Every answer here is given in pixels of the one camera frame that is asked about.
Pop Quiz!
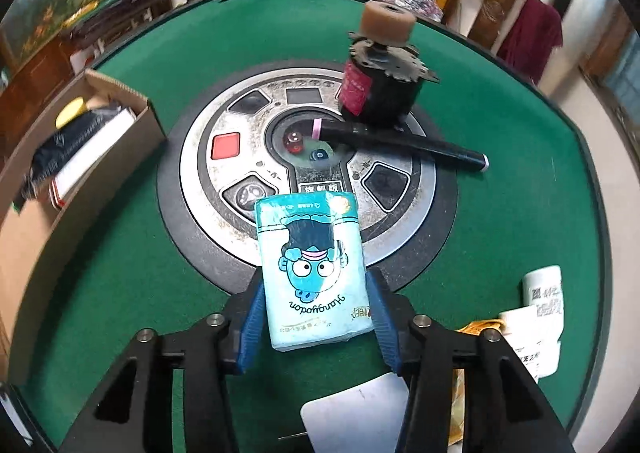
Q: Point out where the golden foil packet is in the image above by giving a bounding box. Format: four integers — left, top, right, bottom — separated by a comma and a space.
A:
448, 319, 506, 447

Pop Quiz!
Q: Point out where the blue cartoon tissue pack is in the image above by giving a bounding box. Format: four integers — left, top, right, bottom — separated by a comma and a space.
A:
255, 192, 373, 352

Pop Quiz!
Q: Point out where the black marker pink cap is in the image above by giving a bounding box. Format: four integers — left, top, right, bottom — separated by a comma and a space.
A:
306, 118, 490, 172

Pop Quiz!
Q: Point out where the white pill bottle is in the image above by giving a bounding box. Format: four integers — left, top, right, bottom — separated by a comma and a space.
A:
523, 265, 564, 317

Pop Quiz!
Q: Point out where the cardboard box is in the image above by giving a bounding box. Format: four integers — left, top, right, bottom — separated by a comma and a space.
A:
1, 69, 165, 385

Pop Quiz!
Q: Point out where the black pouch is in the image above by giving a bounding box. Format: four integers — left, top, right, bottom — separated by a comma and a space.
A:
14, 102, 124, 205

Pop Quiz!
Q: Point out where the maroon garment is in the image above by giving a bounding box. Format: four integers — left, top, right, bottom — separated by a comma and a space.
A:
497, 0, 563, 84

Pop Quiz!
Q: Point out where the wooden chair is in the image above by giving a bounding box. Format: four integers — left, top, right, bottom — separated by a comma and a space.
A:
468, 0, 516, 51

